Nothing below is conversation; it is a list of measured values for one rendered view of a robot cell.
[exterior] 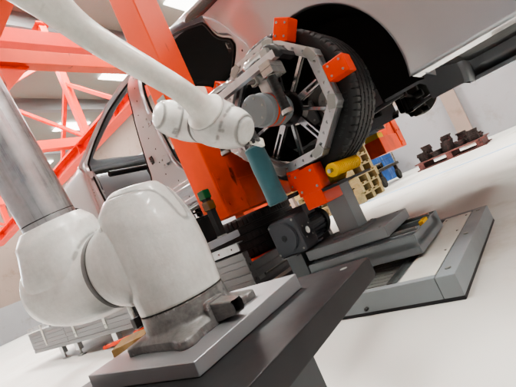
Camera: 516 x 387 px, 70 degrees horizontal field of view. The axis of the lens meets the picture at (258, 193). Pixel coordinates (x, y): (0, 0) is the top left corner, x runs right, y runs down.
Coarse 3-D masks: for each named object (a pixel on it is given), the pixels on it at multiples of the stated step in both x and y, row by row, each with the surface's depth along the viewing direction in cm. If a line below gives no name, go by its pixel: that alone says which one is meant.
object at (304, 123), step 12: (288, 60) 176; (300, 60) 157; (312, 84) 156; (300, 96) 160; (300, 108) 162; (312, 108) 158; (324, 108) 155; (300, 120) 163; (264, 132) 177; (312, 132) 161; (276, 144) 173; (300, 144) 167; (276, 156) 174; (288, 156) 181; (300, 156) 167
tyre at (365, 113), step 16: (304, 32) 151; (320, 48) 148; (336, 48) 146; (352, 80) 144; (368, 80) 156; (352, 96) 145; (368, 96) 155; (352, 112) 146; (368, 112) 157; (336, 128) 151; (352, 128) 148; (368, 128) 162; (336, 144) 153; (352, 144) 156; (320, 160) 159; (336, 160) 156
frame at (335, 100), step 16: (256, 48) 156; (288, 48) 147; (304, 48) 143; (240, 64) 163; (320, 64) 141; (320, 80) 142; (240, 96) 173; (336, 96) 140; (336, 112) 145; (320, 128) 146; (320, 144) 149; (272, 160) 169; (304, 160) 154
